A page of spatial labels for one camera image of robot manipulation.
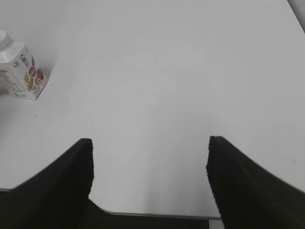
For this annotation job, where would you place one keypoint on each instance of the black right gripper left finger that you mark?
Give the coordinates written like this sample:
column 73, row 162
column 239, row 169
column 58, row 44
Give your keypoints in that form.
column 54, row 198

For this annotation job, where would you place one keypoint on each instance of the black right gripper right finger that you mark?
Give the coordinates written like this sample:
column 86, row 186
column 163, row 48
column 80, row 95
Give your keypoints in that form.
column 248, row 196

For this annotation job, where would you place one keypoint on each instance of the white yili changqing bottle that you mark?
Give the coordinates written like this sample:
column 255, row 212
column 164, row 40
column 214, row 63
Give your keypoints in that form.
column 20, row 73

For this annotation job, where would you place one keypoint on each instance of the white bottle cap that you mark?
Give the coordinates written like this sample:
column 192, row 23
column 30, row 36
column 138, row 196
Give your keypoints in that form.
column 5, row 40

